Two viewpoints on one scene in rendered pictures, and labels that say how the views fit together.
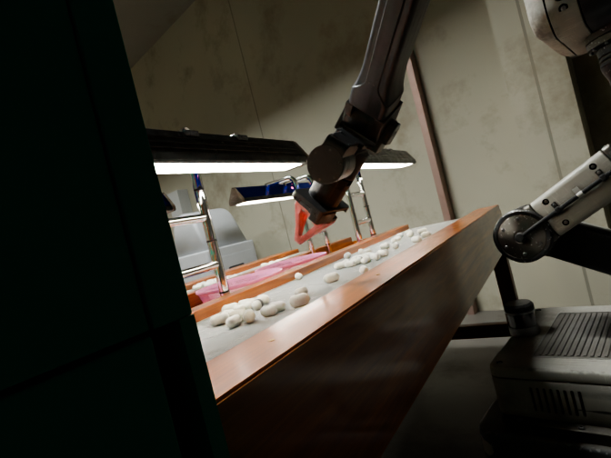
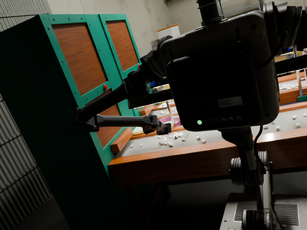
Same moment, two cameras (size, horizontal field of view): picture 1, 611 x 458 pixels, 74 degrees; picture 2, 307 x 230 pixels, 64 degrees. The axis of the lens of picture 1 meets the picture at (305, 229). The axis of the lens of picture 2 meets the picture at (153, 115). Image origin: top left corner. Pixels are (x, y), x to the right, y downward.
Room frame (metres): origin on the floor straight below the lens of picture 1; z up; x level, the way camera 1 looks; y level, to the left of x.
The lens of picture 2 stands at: (0.38, -1.51, 1.48)
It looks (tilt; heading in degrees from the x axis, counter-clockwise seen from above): 17 degrees down; 79
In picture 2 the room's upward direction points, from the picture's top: 19 degrees counter-clockwise
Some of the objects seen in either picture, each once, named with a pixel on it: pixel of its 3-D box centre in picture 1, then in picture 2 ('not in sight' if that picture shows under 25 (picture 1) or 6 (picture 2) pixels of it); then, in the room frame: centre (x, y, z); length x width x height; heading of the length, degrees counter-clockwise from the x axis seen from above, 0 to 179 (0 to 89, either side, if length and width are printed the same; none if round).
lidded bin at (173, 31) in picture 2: not in sight; (168, 33); (2.65, 4.64, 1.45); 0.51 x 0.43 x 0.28; 47
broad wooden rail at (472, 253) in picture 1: (441, 272); (246, 153); (1.07, -0.32, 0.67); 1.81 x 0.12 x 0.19; 147
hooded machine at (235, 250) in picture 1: (218, 273); not in sight; (3.99, 0.93, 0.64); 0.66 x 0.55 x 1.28; 47
